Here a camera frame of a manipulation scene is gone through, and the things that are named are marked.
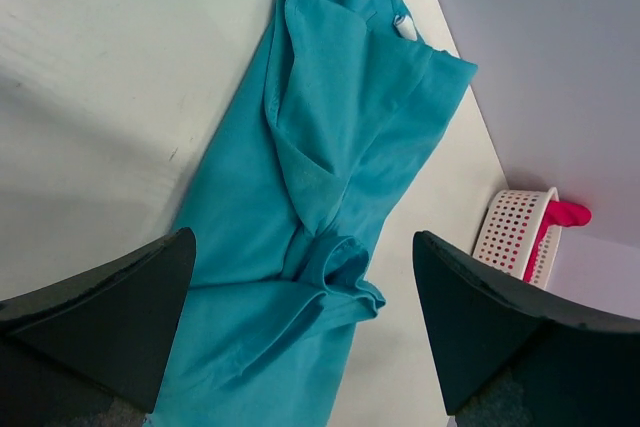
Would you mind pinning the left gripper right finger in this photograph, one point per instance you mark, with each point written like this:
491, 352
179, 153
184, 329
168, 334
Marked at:
507, 353

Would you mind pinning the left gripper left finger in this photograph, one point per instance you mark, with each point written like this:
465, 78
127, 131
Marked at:
91, 350

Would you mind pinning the teal t-shirt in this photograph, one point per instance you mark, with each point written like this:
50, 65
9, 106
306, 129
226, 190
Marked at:
337, 113

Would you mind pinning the white plastic basket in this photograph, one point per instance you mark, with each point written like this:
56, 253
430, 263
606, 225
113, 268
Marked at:
506, 238

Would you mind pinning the red t-shirt in basket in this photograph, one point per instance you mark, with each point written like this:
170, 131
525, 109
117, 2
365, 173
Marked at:
557, 216

